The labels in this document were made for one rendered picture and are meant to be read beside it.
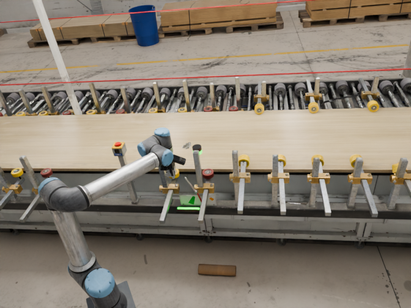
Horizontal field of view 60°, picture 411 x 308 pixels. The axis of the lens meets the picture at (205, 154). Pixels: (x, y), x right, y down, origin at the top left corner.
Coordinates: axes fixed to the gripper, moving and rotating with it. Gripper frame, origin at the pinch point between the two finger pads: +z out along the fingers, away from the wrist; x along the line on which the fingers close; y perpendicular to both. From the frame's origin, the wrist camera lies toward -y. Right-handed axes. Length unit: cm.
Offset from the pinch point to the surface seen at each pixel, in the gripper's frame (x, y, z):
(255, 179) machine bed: -28, -52, 26
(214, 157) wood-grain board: -34.8, -21.4, 11.2
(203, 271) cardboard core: 5, -9, 95
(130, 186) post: -6.0, 35.5, 13.9
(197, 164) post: -6.0, -15.2, -5.6
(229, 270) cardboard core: 4, -30, 94
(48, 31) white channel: -102, 116, -68
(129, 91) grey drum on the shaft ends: -158, 84, 16
